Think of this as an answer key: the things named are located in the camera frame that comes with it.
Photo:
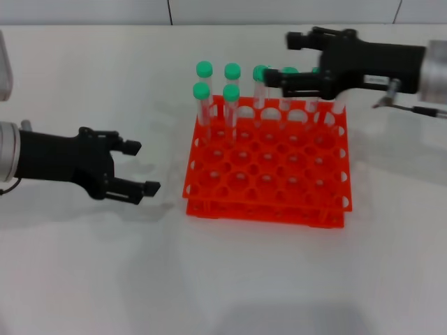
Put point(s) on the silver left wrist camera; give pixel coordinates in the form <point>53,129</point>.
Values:
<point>4,70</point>

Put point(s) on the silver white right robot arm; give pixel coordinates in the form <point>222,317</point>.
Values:
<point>434,70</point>

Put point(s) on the orange plastic test tube rack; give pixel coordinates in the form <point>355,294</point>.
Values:
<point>269,171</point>

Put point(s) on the green capped clear test tube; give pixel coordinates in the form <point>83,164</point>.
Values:
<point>204,68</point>
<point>201,90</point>
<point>338,104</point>
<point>259,72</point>
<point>232,71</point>
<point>289,70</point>
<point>315,70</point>
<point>231,92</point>

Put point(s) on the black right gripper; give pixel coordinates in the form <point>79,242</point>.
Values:
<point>370,66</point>

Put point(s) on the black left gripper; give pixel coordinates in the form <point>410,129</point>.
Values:
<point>63,157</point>

